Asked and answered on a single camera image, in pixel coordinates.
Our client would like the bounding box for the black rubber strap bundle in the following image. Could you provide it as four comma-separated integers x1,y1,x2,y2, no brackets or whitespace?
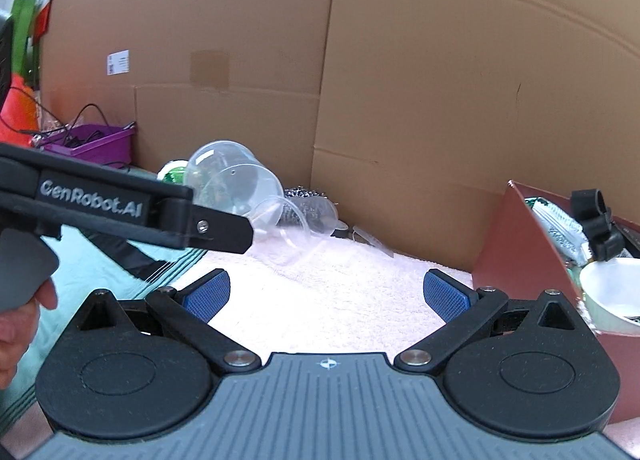
569,187,626,262

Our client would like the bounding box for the small clear plastic cup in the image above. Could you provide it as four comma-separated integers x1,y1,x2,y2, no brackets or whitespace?
247,196,311,251

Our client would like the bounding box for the person's left hand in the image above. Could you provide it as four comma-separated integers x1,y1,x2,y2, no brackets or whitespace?
0,279,58,390

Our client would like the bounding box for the purple plastic bin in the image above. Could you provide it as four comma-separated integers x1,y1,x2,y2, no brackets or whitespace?
38,122,137,168

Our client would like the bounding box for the dark red cardboard box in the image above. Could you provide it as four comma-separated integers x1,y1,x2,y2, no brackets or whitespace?
472,180,639,422

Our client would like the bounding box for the white plastic bowl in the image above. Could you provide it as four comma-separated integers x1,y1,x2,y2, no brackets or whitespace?
579,258,639,336

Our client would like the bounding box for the silver foil snack packet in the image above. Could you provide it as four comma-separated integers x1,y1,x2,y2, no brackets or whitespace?
525,197,593,266

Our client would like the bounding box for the large clear plastic cup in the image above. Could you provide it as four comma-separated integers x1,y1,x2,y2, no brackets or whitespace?
183,140,283,215

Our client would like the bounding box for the steel wool scrubber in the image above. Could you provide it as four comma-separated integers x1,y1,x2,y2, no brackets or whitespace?
284,186,338,237

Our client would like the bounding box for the large brown cardboard backdrop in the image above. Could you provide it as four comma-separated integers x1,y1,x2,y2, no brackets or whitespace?
40,0,639,268

